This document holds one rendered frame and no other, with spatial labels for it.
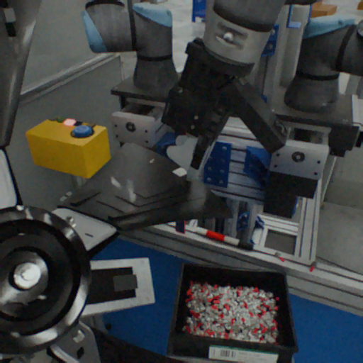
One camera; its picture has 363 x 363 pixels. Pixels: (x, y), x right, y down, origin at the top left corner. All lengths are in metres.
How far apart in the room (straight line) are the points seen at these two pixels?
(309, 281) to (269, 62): 0.71
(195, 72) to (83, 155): 0.41
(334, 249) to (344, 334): 1.24
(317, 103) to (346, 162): 1.28
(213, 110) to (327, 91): 0.62
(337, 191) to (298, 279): 1.62
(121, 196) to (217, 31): 0.23
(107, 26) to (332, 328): 0.98
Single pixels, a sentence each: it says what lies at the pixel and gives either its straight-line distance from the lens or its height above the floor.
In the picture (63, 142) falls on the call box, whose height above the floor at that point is 1.07.
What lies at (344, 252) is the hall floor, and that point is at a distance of 2.19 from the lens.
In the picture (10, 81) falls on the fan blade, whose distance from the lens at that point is 0.42.
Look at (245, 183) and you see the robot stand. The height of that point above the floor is 0.76.
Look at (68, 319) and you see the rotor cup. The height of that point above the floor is 1.19.
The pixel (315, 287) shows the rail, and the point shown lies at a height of 0.82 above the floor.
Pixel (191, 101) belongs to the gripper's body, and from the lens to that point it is 0.47.
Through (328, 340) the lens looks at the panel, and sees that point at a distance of 1.01.
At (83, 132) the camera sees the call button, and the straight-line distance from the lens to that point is 0.83.
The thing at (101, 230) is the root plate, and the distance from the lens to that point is 0.41.
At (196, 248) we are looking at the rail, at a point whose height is 0.83.
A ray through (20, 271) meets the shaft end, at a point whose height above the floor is 1.23.
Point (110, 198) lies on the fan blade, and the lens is 0.47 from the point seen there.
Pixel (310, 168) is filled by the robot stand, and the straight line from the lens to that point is 1.00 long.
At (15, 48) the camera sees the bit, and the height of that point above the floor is 1.37.
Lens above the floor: 1.45
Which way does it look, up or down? 36 degrees down
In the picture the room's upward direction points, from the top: straight up
